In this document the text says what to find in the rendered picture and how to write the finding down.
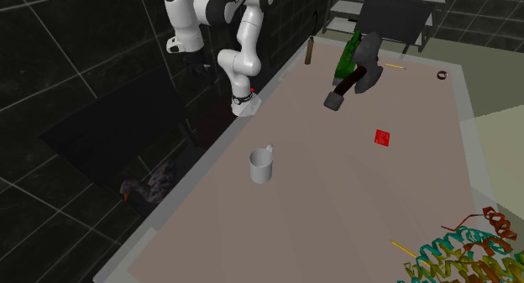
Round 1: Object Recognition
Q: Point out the grey mug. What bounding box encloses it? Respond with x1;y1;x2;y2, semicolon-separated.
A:
249;144;275;186

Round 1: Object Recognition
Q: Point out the dark duck figure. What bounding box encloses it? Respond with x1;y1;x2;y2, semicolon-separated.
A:
118;160;178;205

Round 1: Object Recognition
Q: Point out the green bottle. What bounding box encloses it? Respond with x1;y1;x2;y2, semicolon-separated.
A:
333;29;364;86

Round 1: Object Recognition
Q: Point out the red square block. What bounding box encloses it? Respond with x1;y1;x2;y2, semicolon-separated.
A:
374;128;391;148

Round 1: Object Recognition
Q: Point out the grey metal shelf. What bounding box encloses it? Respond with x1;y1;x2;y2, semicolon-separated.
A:
321;0;448;55

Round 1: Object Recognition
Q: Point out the long yellow pencil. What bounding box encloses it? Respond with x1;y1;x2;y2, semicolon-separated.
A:
385;237;432;269

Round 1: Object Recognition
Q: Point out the multicoloured ribbon coil model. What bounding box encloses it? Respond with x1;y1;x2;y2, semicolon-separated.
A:
402;206;524;283

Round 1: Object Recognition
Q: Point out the black whip with brown handle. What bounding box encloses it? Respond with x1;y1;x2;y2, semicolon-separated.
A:
304;10;320;66

